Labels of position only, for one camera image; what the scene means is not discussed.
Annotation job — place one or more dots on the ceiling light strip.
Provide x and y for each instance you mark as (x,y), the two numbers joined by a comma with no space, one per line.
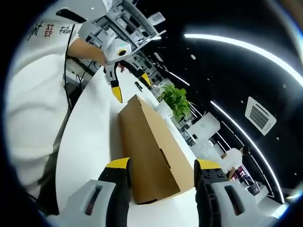
(246,132)
(248,43)

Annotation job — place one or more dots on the grey office desk partitions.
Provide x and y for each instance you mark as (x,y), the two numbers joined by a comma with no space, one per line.
(123,21)

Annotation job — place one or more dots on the small black table object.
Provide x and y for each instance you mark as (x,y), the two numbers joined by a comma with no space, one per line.
(138,86)

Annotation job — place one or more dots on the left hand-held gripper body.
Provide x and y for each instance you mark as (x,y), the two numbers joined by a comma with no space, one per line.
(117,50)

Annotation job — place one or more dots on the brown cardboard shoe box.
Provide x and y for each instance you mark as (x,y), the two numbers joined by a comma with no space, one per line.
(151,146)

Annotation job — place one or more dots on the green potted plant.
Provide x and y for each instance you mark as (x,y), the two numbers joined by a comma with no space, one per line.
(177,99)

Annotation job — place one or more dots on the operator in white shirt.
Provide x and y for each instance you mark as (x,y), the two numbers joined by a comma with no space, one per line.
(35,94)

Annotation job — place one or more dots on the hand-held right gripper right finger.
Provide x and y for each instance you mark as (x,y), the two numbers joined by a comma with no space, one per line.
(220,203)

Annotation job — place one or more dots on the person's left hand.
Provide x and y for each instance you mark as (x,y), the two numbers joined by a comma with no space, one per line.
(101,58)

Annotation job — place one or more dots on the ceiling air conditioner vent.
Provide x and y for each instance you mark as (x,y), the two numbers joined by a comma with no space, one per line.
(260,116)

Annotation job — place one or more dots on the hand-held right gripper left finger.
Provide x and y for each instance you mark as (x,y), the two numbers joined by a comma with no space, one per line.
(99,203)

